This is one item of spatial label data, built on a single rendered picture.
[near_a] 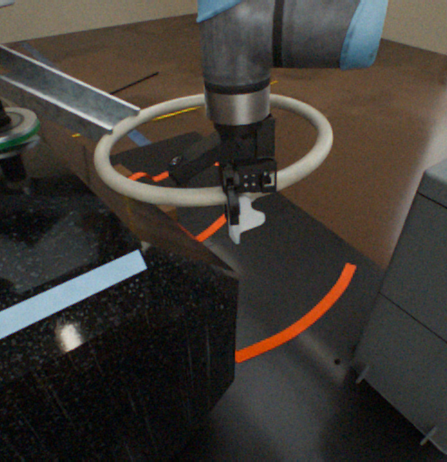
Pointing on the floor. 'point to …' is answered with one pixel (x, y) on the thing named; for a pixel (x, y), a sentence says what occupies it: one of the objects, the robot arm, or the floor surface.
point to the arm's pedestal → (417, 315)
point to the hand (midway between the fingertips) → (229, 227)
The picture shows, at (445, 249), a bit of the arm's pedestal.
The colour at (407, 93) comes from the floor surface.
